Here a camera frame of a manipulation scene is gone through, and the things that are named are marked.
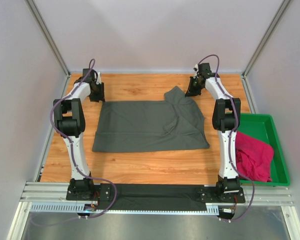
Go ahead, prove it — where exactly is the grey slotted cable duct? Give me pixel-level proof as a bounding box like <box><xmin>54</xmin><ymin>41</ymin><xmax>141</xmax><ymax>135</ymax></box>
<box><xmin>29</xmin><ymin>201</ymin><xmax>220</xmax><ymax>216</ymax></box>

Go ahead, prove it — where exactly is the green plastic tray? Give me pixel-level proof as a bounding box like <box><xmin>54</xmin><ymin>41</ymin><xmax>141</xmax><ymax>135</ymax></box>
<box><xmin>238</xmin><ymin>113</ymin><xmax>290</xmax><ymax>187</ymax></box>

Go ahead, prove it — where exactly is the pink t-shirt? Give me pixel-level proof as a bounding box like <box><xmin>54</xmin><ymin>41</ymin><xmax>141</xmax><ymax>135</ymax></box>
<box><xmin>235</xmin><ymin>131</ymin><xmax>274</xmax><ymax>183</ymax></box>

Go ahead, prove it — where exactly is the left aluminium corner post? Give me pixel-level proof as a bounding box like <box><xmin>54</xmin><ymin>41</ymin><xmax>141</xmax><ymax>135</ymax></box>
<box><xmin>25</xmin><ymin>0</ymin><xmax>71</xmax><ymax>76</ymax></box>

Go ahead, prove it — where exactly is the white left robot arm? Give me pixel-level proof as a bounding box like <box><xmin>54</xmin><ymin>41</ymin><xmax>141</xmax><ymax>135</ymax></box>
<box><xmin>50</xmin><ymin>68</ymin><xmax>105</xmax><ymax>201</ymax></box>

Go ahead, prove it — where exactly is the aluminium frame rail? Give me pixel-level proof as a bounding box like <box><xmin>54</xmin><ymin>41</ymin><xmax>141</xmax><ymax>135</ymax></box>
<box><xmin>20</xmin><ymin>182</ymin><xmax>294</xmax><ymax>207</ymax></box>

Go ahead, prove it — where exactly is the right aluminium corner post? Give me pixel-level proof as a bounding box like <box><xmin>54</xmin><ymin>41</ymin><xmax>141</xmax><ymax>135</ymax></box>
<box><xmin>242</xmin><ymin>0</ymin><xmax>293</xmax><ymax>78</ymax></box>

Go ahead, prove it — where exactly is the grey t-shirt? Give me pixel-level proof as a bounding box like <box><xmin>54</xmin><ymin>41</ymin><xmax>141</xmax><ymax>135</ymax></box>
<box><xmin>92</xmin><ymin>86</ymin><xmax>210</xmax><ymax>153</ymax></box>

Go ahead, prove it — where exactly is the aluminium corner post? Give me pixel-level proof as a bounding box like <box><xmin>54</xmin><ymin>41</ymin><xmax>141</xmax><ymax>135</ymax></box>
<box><xmin>25</xmin><ymin>0</ymin><xmax>71</xmax><ymax>76</ymax></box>
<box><xmin>242</xmin><ymin>0</ymin><xmax>293</xmax><ymax>78</ymax></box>

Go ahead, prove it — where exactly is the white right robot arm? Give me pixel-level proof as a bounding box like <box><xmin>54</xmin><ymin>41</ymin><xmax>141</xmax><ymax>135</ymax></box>
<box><xmin>185</xmin><ymin>63</ymin><xmax>241</xmax><ymax>202</ymax></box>

